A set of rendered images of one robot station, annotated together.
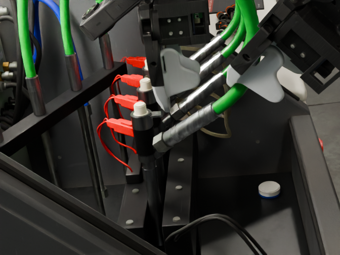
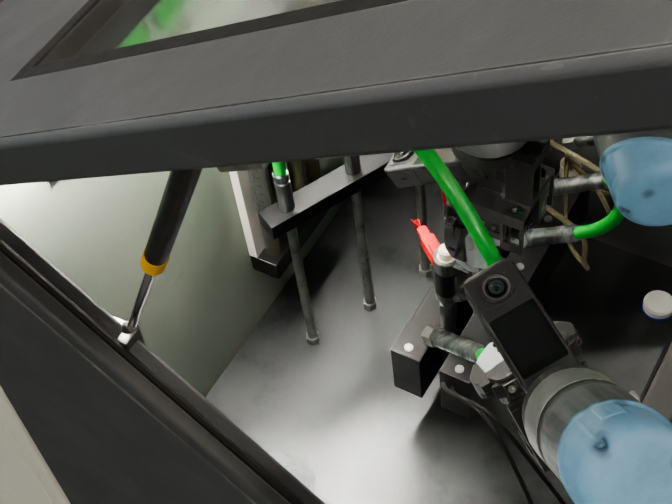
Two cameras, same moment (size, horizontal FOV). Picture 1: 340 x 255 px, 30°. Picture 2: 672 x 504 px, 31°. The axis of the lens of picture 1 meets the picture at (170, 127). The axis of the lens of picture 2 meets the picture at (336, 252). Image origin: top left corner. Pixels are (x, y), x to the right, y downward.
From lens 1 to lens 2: 72 cm
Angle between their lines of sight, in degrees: 34
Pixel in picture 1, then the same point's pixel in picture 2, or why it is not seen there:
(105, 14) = (413, 174)
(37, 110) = (349, 169)
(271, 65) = not seen: hidden behind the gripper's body
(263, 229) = (610, 367)
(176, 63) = not seen: hidden behind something
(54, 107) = (374, 163)
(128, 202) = (423, 312)
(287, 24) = (505, 399)
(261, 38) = (483, 391)
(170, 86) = (475, 260)
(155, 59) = (453, 246)
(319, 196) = (655, 399)
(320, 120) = not seen: outside the picture
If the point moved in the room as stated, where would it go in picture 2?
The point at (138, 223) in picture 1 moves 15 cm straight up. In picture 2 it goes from (417, 353) to (411, 274)
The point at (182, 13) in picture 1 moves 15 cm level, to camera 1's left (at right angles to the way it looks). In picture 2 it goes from (494, 219) to (345, 179)
